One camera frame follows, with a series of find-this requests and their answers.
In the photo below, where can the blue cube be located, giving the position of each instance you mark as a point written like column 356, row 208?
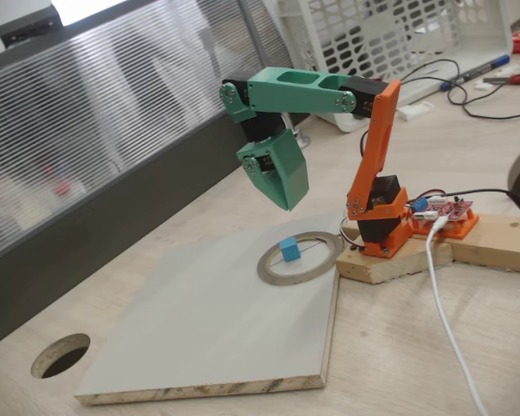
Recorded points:
column 290, row 251

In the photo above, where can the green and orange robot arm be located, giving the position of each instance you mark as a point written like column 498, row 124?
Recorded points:
column 294, row 95

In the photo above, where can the metal pole with foot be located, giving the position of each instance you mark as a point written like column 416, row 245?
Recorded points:
column 305, row 141

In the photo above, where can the short wooden block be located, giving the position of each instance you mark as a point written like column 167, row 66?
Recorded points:
column 385, row 264

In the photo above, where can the white plastic part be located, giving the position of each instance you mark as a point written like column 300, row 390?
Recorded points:
column 416, row 110

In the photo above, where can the white chipboard panel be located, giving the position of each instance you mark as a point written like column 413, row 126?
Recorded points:
column 199, row 325

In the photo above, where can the red circuit board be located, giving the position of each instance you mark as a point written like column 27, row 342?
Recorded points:
column 446, row 210

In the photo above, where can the translucent partition screen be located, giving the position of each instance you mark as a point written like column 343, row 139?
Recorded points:
column 112, row 108

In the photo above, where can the blue capped marker pen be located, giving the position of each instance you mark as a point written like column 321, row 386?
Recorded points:
column 476, row 73

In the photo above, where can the long wooden plank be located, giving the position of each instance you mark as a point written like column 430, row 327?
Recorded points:
column 498, row 242

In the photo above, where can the small white plastic piece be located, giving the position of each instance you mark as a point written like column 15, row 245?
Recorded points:
column 507, row 72
column 484, row 85

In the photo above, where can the white plastic basket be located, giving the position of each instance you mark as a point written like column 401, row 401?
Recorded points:
column 481, row 30

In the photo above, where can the black box device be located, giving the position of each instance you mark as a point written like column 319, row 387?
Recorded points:
column 26, row 26

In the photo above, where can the orange circuit board mount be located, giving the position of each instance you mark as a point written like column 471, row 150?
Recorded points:
column 463, row 227

